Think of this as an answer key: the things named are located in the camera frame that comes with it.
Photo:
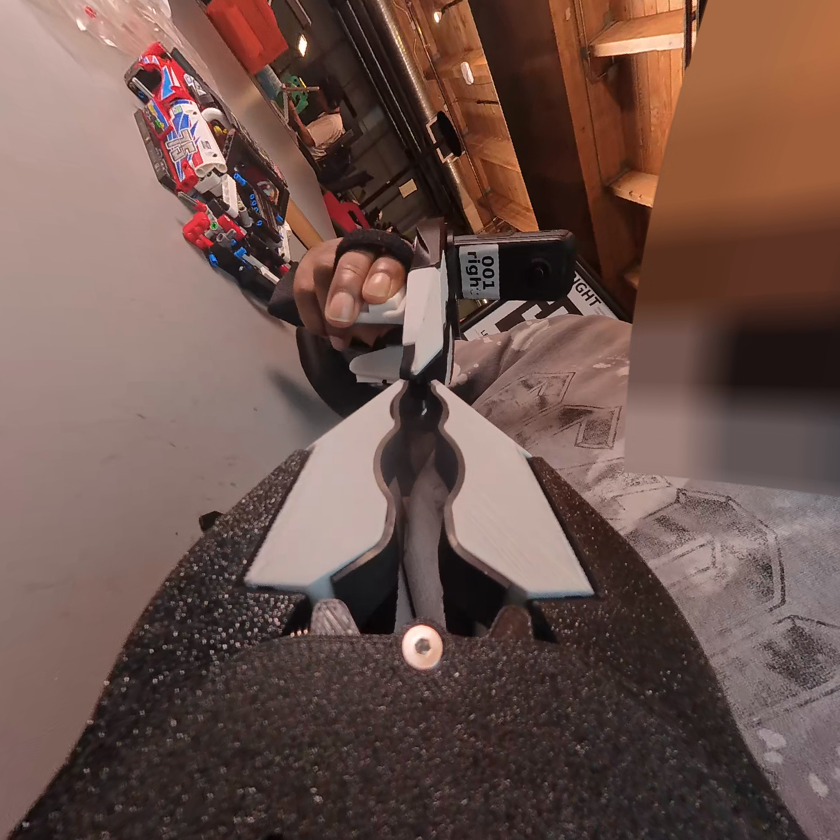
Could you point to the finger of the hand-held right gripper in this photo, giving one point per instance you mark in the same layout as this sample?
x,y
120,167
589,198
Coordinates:
x,y
451,354
425,315

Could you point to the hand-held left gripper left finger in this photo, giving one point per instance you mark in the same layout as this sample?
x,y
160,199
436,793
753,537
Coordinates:
x,y
321,512

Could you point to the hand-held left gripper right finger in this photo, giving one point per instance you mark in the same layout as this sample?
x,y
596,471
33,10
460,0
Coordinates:
x,y
512,512

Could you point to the black brick connector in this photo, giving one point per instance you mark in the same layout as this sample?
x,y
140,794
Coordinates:
x,y
210,522
420,401

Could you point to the person's right hand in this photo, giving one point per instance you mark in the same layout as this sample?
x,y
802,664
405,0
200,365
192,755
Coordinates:
x,y
318,289

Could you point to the black bordered marker board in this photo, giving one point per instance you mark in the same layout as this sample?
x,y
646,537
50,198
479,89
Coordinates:
x,y
538,312

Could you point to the black chair armrest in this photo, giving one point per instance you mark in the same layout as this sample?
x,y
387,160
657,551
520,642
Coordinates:
x,y
328,380

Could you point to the red plastic object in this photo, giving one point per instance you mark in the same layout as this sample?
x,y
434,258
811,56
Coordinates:
x,y
348,213

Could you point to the wooden shelf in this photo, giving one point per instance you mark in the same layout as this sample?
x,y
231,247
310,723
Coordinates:
x,y
633,187
630,43

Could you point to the black flat box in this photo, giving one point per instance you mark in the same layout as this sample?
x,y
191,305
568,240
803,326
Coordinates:
x,y
253,157

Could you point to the pile of loose lego parts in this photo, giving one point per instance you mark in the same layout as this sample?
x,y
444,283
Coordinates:
x,y
203,229

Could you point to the green plastic object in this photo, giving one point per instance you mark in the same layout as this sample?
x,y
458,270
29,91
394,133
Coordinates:
x,y
298,98

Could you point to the red white toy brick car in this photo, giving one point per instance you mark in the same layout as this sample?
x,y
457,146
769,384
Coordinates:
x,y
177,131

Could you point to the red armchair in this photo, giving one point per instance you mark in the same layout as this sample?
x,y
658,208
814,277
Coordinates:
x,y
246,29

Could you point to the clear plastic bag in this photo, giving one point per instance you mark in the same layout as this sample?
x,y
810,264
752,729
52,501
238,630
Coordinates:
x,y
131,19

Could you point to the metal duct pipe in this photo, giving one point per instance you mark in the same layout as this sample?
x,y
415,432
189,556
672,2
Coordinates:
x,y
407,59

